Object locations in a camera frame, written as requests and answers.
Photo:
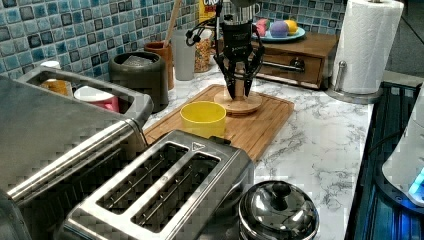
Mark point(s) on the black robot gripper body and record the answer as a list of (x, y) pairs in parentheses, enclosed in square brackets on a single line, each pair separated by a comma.
[(237, 47)]

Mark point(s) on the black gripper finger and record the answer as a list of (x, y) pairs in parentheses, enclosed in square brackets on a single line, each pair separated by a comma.
[(227, 68), (252, 68)]

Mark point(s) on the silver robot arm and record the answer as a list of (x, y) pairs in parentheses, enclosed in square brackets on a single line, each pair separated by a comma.
[(235, 11)]

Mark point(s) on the pink cup white lid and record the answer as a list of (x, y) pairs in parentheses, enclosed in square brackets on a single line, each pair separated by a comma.
[(97, 97)]

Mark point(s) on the shiny steel pot lid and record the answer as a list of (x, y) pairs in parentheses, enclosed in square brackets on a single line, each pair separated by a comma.
[(277, 210)]

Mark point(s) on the glass cereal jar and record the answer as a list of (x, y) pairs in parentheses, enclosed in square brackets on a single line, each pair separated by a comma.
[(202, 53)]

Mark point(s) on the pink toy ball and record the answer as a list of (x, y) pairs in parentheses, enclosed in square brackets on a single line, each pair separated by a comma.
[(262, 26)]

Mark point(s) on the purple toy ball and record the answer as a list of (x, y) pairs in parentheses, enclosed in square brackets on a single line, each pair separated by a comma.
[(278, 29)]

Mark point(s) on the yellow toy ball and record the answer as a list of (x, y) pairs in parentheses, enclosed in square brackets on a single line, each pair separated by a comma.
[(292, 26)]

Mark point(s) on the yellow cereal box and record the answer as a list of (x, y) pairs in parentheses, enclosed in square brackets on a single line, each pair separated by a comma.
[(207, 10)]

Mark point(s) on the yellow plastic cup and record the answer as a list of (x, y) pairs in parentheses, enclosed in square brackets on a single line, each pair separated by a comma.
[(204, 118)]

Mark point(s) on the grey plastic tumbler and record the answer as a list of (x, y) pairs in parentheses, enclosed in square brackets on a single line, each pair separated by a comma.
[(183, 56)]

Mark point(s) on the wooden drawer box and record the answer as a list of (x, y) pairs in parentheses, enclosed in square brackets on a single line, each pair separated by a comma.
[(305, 62)]

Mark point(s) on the dark grey round canister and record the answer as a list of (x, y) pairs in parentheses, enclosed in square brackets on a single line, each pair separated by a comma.
[(144, 72)]

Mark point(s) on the white paper towel roll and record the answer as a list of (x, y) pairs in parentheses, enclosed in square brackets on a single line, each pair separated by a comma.
[(365, 42)]

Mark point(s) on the amber jar white cap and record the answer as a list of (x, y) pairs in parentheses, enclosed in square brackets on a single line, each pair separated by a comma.
[(56, 85)]

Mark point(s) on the white kettle blue light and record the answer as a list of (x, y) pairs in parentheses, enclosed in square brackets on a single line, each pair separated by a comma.
[(404, 168)]

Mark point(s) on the stainless steel toaster oven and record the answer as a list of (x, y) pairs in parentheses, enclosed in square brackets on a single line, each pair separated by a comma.
[(56, 150)]

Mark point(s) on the wooden spoon handle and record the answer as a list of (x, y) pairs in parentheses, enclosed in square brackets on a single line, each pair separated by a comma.
[(172, 20)]

